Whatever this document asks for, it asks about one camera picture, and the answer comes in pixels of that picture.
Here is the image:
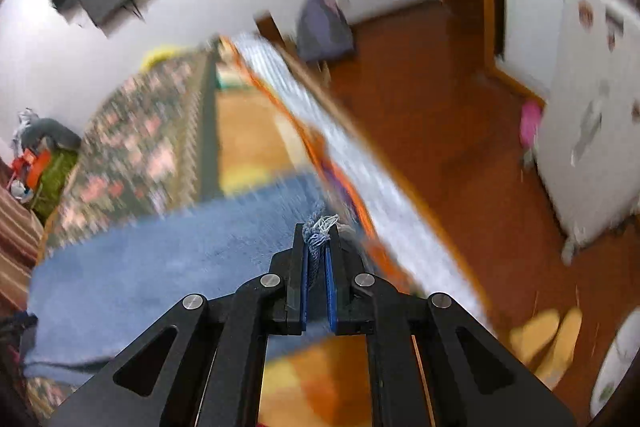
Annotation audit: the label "floral green bedspread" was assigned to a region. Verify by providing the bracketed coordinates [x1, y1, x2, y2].
[27, 51, 222, 417]

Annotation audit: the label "orange striped bed sheet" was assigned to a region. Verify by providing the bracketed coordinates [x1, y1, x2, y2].
[220, 34, 495, 332]

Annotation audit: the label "yellow slippers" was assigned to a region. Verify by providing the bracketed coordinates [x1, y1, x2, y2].
[509, 307, 582, 390]

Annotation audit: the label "yellow round cushion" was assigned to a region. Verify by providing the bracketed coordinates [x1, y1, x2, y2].
[140, 46, 186, 72]

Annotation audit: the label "pink object on floor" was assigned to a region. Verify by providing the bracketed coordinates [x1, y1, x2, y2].
[520, 101, 542, 170]

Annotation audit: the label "green bag with clutter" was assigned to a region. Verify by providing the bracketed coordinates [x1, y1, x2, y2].
[6, 108, 81, 223]

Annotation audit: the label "blue denim jeans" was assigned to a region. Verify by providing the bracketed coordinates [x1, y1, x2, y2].
[23, 172, 337, 386]

